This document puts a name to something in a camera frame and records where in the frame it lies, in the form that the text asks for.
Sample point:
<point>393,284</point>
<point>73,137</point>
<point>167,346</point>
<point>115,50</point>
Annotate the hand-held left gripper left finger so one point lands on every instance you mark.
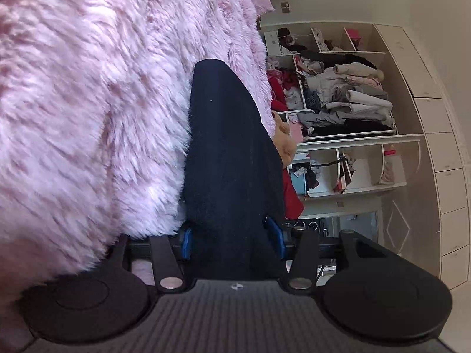
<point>186,243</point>

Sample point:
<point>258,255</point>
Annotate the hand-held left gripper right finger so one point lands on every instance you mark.
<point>274,239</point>

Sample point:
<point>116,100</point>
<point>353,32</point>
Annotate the dark navy pants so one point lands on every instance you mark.
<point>228,161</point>

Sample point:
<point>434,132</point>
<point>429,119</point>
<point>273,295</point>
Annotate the black appliance with dials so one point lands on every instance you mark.
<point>305,226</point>

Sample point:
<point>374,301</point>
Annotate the red cloth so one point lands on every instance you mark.
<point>293,198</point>

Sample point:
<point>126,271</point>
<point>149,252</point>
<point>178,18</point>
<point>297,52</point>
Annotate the light blue box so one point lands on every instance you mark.
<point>300,184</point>

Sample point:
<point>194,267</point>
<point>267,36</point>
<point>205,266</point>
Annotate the brown teddy bear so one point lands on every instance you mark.
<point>286,138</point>

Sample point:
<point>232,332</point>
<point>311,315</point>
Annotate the white open wardrobe shelf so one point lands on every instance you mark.
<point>368,141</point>

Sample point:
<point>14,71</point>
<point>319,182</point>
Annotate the pink folded clothes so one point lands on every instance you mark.
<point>388,165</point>

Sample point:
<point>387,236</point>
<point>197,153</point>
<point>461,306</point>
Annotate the pile of clothes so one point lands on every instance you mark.
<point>349,92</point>

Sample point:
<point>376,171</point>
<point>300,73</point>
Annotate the pink fluffy blanket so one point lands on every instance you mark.
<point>92,99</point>

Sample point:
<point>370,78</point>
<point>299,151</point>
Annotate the white box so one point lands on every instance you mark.
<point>272,43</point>

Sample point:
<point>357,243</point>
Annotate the cream cabinet with drawers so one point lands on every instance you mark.
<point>438,117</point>

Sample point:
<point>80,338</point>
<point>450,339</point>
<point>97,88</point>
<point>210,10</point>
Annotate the pink bag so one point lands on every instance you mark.
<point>355,36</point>

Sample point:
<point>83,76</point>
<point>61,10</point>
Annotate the wall switch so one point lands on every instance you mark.
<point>285,6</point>

